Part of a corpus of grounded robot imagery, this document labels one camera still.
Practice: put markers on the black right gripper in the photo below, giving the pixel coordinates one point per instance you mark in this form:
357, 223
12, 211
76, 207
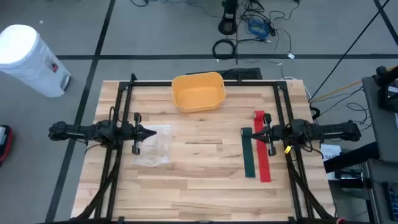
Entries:
275, 133

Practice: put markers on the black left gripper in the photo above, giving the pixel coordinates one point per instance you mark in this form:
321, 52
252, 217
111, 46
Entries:
136, 133

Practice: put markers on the clear plastic bag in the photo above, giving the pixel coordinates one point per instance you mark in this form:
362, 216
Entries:
155, 146

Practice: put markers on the dark green bandage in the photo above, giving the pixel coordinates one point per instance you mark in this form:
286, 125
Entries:
248, 155

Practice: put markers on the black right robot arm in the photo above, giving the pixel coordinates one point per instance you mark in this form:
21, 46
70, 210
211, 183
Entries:
329, 130

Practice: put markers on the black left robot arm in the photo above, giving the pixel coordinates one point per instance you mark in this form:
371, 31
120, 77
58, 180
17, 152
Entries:
93, 132

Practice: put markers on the red bandage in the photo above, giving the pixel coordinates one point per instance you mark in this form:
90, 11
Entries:
264, 165

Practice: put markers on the black perforated mat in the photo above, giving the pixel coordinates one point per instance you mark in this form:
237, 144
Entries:
245, 74

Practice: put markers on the yellow plastic bin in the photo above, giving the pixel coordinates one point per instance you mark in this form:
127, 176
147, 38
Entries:
199, 95

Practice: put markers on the white paper sheet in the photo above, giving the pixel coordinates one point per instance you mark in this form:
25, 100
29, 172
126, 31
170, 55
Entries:
330, 152

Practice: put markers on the small white floor tag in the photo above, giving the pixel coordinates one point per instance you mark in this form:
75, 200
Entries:
290, 56

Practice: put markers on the dark blue padded bar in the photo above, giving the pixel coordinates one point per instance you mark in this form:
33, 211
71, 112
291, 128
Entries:
351, 158

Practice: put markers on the grey side table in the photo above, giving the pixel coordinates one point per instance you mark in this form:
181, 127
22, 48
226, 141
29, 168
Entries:
377, 124

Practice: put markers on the black stand base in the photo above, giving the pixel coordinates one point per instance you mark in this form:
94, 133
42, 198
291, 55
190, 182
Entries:
228, 23

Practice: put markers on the black slanted pole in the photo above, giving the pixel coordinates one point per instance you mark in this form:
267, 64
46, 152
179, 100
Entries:
351, 46

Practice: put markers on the black equipment stand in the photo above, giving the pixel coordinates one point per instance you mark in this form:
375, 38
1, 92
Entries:
387, 93

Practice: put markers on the red and black case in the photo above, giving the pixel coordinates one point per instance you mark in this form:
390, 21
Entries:
7, 143

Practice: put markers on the white pedal trash can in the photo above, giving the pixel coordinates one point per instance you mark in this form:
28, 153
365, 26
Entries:
28, 59

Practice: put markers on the black power strip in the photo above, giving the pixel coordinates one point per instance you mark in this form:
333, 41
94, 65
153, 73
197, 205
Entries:
391, 202

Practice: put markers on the black metal table frame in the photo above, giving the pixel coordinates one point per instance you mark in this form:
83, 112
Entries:
199, 83

